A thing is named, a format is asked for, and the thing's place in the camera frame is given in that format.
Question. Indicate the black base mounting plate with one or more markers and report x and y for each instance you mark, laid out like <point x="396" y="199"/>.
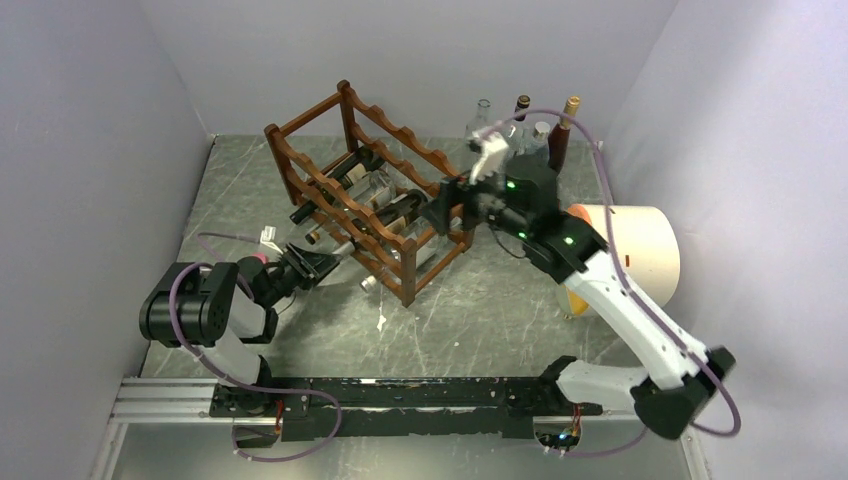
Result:
<point x="311" y="408"/>

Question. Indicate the blue square glass bottle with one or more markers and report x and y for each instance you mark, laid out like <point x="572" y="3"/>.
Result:
<point x="536" y="141"/>

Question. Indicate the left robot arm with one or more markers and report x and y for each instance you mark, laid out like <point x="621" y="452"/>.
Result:
<point x="216" y="312"/>

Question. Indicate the clear square whisky bottle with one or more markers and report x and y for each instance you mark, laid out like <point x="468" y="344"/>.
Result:
<point x="515" y="132"/>

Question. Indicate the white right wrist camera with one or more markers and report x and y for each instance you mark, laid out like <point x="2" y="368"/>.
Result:
<point x="491" y="148"/>

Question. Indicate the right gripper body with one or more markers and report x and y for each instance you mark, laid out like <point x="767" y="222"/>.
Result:
<point x="467" y="197"/>

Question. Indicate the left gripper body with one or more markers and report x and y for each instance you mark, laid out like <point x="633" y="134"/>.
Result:
<point x="284" y="280"/>

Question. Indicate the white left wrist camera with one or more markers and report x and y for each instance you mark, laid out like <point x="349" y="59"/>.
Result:
<point x="268" y="236"/>

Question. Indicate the aluminium rail frame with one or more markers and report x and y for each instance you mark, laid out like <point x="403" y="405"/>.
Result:
<point x="163" y="401"/>

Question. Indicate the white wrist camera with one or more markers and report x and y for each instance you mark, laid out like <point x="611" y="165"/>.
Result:
<point x="268" y="236"/>
<point x="491" y="148"/>

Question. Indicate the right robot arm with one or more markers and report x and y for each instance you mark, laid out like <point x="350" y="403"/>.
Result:
<point x="678" y="374"/>

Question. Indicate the white cylinder orange yellow end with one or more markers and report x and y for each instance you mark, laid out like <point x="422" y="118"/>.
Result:
<point x="646" y="246"/>

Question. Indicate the brown wooden wine rack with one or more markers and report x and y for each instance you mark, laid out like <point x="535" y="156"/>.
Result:
<point x="404" y="263"/>

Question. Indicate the clear round glass bottle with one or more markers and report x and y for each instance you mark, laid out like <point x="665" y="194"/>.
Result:
<point x="479" y="127"/>

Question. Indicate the brown bottle gold foil top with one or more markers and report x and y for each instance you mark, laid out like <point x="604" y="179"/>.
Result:
<point x="558" y="138"/>

